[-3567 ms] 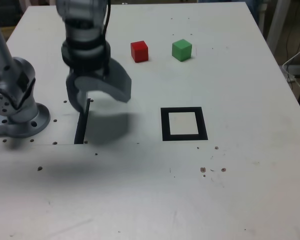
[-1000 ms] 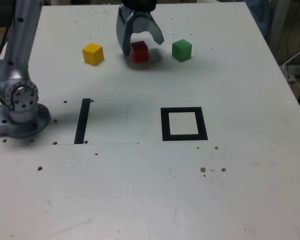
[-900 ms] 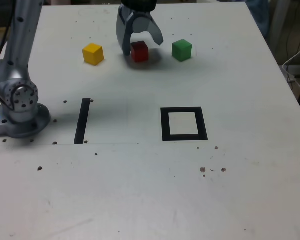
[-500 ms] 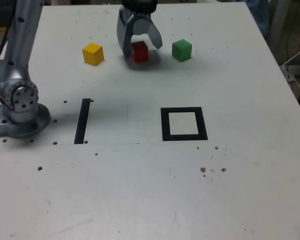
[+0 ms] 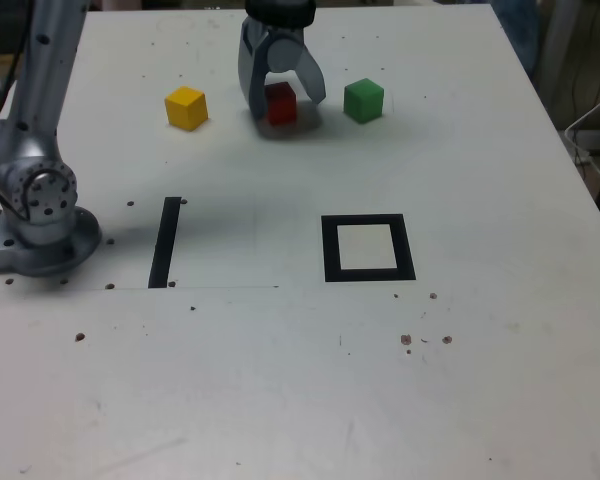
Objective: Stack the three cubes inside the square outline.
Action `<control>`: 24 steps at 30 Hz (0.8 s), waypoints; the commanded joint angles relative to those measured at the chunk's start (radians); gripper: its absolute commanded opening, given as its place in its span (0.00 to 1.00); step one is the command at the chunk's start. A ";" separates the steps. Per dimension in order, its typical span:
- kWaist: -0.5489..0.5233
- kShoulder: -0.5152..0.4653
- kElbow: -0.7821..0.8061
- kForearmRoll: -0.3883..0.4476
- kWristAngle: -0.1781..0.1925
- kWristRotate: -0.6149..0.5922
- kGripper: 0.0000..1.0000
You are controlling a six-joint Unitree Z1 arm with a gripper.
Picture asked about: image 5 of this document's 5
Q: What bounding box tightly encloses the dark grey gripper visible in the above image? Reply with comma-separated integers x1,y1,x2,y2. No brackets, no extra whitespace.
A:
237,17,327,123

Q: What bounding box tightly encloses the red cube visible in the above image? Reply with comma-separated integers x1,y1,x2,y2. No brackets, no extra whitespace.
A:
263,82,299,126

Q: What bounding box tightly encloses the yellow cube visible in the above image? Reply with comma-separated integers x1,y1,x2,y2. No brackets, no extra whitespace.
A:
164,85,210,133

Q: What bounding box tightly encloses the green cube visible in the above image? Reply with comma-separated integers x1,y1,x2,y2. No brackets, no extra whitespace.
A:
343,77,385,125

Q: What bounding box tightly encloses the black tape square outline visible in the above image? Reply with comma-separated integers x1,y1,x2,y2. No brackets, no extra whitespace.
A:
320,213,417,283

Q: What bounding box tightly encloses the black tape strip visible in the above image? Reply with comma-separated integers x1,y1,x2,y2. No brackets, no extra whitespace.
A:
147,196,183,290

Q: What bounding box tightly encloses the person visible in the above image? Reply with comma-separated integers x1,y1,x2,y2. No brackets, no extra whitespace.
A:
494,0,539,71

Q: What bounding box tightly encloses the pale metal stand leg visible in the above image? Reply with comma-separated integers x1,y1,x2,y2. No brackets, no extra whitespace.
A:
537,0,574,101

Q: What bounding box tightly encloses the white cable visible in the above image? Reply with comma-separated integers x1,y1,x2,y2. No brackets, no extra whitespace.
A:
563,82,600,189

